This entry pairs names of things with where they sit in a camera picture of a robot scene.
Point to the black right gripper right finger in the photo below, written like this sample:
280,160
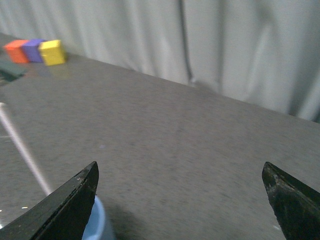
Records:
295,204

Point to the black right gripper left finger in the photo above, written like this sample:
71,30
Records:
62,215

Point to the light wooden chopstick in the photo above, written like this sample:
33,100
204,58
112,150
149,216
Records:
23,149

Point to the blue cup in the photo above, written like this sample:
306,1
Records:
99,226

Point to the dark green flat block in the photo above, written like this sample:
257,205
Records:
10,71

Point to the grey pleated curtain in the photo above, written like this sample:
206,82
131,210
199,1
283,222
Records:
263,52

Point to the yellow cube block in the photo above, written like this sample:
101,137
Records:
52,52

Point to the purple cube block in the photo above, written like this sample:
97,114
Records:
31,50

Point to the orange cube block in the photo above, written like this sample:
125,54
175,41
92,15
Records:
15,52

